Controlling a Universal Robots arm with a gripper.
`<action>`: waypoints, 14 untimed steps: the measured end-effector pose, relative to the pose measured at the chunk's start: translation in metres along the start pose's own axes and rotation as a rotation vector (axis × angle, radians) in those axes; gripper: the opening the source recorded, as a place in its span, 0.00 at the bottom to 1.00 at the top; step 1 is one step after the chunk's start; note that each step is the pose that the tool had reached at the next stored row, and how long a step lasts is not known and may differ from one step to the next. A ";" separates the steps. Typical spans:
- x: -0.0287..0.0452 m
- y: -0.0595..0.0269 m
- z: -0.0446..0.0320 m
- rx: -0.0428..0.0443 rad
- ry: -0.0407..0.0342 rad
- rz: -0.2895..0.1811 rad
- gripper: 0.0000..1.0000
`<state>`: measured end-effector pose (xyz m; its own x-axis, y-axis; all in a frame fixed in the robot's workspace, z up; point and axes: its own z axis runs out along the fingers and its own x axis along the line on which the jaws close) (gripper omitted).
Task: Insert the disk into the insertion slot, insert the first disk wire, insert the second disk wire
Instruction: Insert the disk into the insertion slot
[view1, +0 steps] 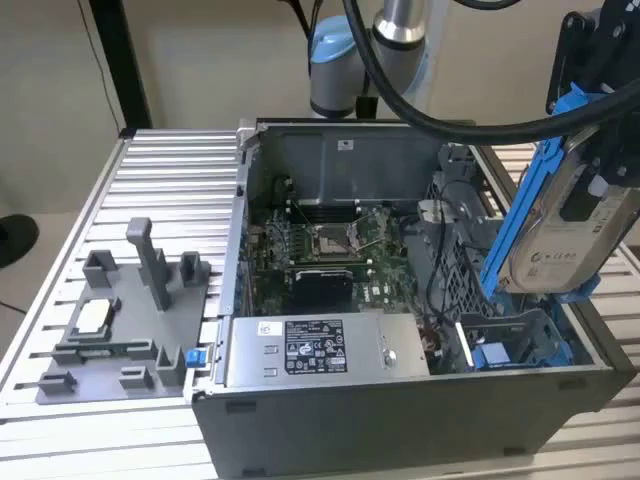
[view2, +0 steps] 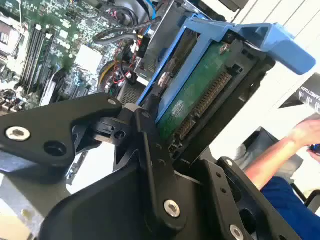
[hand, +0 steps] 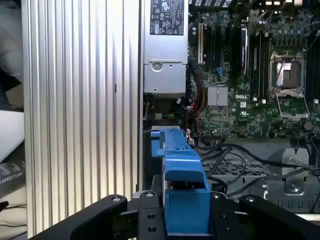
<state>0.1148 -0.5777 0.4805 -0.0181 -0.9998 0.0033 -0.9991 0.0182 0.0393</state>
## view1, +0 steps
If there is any CPU socket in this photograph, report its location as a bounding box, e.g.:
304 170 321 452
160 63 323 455
309 224 366 261

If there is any black wire inside case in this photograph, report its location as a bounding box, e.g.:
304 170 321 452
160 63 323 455
424 179 469 326

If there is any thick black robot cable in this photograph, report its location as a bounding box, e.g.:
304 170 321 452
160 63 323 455
341 0 640 146

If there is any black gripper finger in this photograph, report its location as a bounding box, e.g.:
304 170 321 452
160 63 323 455
545 10 589 117
558 117 640 224

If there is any grey metal disk bay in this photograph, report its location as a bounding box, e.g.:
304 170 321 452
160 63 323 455
404 144 551 374

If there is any black round stand foot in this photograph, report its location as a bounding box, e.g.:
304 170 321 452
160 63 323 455
0 213 40 269

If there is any grey plastic parts rack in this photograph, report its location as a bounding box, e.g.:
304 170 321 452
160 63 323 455
34 217 211 406

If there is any black graphics card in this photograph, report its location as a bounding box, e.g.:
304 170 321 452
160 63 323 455
291 268 354 305

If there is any black power supply label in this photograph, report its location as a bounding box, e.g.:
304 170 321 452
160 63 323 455
283 319 349 375

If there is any metal socket cover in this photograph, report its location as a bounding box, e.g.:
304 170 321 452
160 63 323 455
349 207 391 251

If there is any silver power supply unit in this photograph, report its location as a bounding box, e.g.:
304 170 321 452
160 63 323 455
224 314 431 390

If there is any black frame post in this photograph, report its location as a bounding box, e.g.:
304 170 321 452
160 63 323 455
87 0 154 131

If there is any silver CPU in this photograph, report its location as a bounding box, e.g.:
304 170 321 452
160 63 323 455
72 299 114 335

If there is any dark grey open PC case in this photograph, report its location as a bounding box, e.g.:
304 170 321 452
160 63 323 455
182 117 639 479

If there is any green motherboard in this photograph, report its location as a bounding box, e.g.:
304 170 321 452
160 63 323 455
244 199 426 321

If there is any green RAM stick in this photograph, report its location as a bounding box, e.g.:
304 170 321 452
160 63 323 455
57 339 151 359

